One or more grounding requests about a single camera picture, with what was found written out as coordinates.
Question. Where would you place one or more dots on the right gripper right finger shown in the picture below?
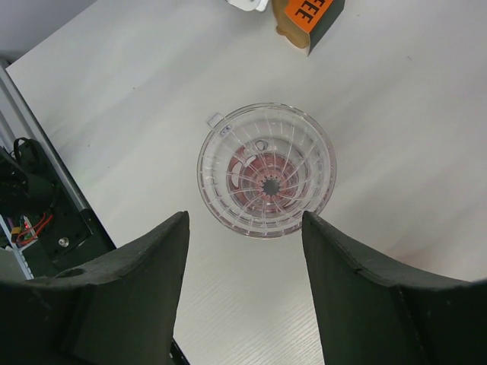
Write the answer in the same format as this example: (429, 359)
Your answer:
(372, 309)

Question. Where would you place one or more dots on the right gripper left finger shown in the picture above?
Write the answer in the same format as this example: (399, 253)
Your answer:
(119, 308)

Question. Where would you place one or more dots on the clear glass dripper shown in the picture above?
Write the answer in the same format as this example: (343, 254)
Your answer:
(266, 128)

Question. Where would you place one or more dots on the orange coffee filter box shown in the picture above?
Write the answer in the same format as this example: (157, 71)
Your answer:
(305, 22)

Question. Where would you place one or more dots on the black red carafe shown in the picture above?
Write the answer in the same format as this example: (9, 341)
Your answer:
(263, 183)

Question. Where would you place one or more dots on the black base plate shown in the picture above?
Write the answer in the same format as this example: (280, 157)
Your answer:
(45, 230)

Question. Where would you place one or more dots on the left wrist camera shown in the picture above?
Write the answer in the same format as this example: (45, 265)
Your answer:
(249, 5)

